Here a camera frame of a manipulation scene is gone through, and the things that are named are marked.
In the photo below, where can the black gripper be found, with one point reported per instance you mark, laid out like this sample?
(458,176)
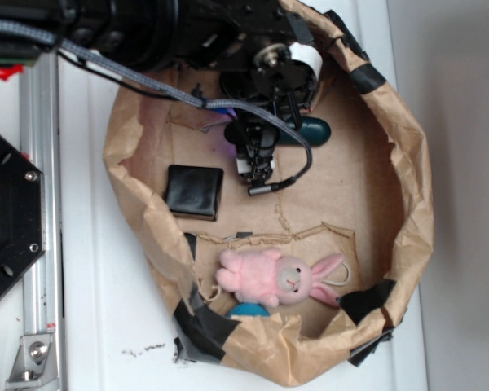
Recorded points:
(283,80)

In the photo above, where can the dark green plastic pickle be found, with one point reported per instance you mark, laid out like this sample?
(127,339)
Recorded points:
(315,131)

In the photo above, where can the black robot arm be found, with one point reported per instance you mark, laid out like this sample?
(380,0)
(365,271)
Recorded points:
(251,59)

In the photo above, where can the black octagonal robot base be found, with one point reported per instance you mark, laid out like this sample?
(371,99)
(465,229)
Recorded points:
(20,215)

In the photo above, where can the black tape patch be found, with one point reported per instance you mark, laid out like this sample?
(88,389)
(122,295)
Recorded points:
(194,192)

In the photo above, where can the crumpled brown paper bag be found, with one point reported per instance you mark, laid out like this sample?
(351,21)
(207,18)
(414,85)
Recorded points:
(368,195)

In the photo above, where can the pink plush bunny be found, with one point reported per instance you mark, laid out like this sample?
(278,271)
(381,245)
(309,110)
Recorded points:
(270,279)

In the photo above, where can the blue ball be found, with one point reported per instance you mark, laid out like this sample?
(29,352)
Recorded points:
(248,309)

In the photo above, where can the aluminium extrusion rail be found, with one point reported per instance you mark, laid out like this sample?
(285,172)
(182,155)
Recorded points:
(39,139)

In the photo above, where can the metal corner bracket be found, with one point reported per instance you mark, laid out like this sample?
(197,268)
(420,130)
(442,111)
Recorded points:
(35,364)

